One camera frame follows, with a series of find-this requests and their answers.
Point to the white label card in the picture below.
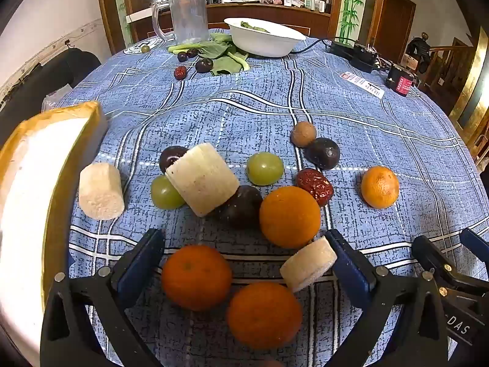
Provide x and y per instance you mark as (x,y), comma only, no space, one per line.
(361,83)

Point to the black power adapter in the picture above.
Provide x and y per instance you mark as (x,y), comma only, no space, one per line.
(345,49)

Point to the dark purple plum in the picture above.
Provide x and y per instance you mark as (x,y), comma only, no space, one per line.
(323,153)
(241,209)
(171,156)

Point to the small dark plum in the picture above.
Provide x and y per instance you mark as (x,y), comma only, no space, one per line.
(204,65)
(182,56)

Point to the clear glass mug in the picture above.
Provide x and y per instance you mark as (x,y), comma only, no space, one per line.
(187,15)

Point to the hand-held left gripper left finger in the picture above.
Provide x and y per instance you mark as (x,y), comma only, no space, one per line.
(142,259)

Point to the thin peeled sugarcane slice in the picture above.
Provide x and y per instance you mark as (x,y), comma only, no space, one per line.
(307,263)

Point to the white bowl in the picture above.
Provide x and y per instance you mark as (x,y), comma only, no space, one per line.
(263,42)

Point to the small red jujube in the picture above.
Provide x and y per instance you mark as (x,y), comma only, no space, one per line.
(180,72)

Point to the black sofa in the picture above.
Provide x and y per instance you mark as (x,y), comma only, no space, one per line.
(38,80)

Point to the blue checked tablecloth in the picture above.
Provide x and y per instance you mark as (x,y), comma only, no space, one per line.
(267,103)

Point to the red and black box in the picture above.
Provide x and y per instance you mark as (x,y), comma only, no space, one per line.
(401,80)

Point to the green vegetable scraps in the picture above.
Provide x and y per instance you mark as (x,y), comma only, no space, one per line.
(254,27)

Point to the green leafy vegetables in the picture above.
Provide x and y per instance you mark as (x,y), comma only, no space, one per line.
(221,51)

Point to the large peeled sugarcane piece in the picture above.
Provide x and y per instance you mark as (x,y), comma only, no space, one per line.
(206,181)

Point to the small orange tangerine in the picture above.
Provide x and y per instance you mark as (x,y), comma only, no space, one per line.
(380,186)

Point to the wooden cabinet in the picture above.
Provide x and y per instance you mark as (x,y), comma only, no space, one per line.
(332,0)

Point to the yellow-rimmed white box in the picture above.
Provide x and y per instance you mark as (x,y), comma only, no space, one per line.
(23,198)

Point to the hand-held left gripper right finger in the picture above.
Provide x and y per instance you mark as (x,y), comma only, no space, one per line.
(351,271)

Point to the brown longan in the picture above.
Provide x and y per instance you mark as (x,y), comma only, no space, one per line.
(303,133)

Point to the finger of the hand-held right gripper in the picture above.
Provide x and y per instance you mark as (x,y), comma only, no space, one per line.
(475,240)
(431,252)

